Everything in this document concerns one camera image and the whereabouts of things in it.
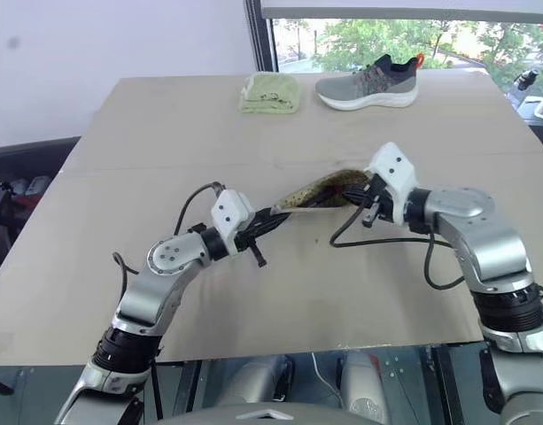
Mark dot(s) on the olive patterned cloth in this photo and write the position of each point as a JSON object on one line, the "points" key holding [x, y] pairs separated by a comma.
{"points": [[306, 190]]}

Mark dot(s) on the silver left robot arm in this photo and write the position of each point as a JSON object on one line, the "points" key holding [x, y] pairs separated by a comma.
{"points": [[151, 292]]}

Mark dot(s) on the grey sneaker white sole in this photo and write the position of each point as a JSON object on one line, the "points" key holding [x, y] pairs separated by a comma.
{"points": [[368, 84]]}

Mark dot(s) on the grey robot torso edge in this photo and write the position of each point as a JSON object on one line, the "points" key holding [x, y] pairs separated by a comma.
{"points": [[253, 415]]}

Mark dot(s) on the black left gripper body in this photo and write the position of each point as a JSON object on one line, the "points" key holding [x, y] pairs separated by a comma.
{"points": [[249, 234]]}

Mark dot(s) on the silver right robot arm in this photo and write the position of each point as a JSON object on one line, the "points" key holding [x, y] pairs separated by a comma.
{"points": [[488, 248]]}

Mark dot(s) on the black low cabinet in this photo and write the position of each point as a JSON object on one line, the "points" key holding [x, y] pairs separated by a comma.
{"points": [[27, 155]]}

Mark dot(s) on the folded green towel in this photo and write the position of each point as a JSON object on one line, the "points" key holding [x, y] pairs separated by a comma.
{"points": [[271, 93]]}

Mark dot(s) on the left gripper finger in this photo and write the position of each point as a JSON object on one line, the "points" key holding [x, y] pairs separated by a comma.
{"points": [[271, 213], [273, 225]]}

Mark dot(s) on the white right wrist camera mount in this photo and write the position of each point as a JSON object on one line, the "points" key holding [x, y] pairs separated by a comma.
{"points": [[395, 170]]}

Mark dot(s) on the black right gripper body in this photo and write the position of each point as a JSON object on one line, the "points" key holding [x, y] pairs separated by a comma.
{"points": [[383, 201]]}

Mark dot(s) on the black side desk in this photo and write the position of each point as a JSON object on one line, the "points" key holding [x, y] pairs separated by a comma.
{"points": [[539, 128]]}

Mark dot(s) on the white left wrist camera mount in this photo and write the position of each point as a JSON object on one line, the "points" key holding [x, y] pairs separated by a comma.
{"points": [[230, 211]]}

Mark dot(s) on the black window frame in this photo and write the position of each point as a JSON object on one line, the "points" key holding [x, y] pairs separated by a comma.
{"points": [[262, 35]]}

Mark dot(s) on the grey background machine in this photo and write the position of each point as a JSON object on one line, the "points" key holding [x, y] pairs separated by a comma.
{"points": [[523, 84]]}

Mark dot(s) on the grey device on cabinet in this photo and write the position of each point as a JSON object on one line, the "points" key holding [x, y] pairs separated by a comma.
{"points": [[34, 185]]}

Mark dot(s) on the white roller blind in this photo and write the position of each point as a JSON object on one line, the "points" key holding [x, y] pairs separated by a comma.
{"points": [[408, 8]]}

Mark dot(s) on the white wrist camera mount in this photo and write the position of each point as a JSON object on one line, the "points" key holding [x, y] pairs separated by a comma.
{"points": [[395, 170], [230, 211]]}

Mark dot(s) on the silver rounded robot leg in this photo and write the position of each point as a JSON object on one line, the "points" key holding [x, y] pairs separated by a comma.
{"points": [[364, 385], [258, 380]]}

